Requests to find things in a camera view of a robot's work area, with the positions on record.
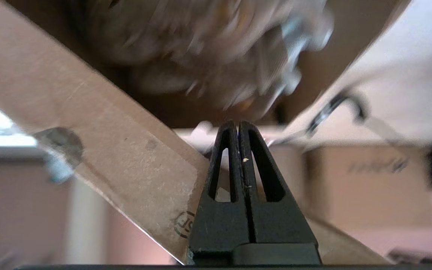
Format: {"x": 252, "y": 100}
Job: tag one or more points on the white lace-up sneaker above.
{"x": 208, "y": 41}

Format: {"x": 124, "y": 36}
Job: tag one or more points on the printed cardboard box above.
{"x": 366, "y": 187}

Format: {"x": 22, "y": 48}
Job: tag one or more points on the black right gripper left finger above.
{"x": 216, "y": 232}

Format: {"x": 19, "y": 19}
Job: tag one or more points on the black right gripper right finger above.
{"x": 279, "y": 225}

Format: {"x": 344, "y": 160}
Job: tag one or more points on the brown cardboard shoe box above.
{"x": 107, "y": 131}

